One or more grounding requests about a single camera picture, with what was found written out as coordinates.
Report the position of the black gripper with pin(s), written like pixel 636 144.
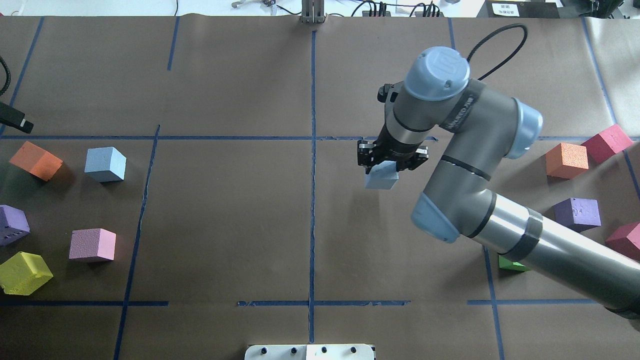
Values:
pixel 389 148

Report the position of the light blue block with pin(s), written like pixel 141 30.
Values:
pixel 382 177
pixel 105 164

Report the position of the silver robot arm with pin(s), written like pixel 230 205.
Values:
pixel 459 198

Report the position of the green foam block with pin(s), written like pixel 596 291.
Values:
pixel 505 264

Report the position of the right orange foam block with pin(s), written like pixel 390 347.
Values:
pixel 566 161

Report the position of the orange foam block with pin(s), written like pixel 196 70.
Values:
pixel 566 161
pixel 36 161

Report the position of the black power box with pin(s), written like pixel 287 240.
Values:
pixel 518 9

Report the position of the right purple foam block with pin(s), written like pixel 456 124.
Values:
pixel 578 214

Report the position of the purple foam block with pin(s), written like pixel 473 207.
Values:
pixel 13 225
pixel 578 214

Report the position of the near pink-red foam block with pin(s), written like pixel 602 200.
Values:
pixel 607 143

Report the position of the pink-red foam block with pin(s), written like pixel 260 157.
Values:
pixel 607 143
pixel 626 240

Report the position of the far pink-red foam block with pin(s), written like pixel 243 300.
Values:
pixel 626 240

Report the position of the left pink foam block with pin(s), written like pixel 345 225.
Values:
pixel 92 245

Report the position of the left orange foam block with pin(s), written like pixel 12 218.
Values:
pixel 36 161

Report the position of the left purple foam block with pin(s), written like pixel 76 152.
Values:
pixel 13 225

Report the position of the left yellow foam block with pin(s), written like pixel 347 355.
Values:
pixel 23 274

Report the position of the aluminium frame post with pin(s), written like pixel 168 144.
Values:
pixel 313 12

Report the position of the white camera pole with base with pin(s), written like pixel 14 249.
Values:
pixel 332 351

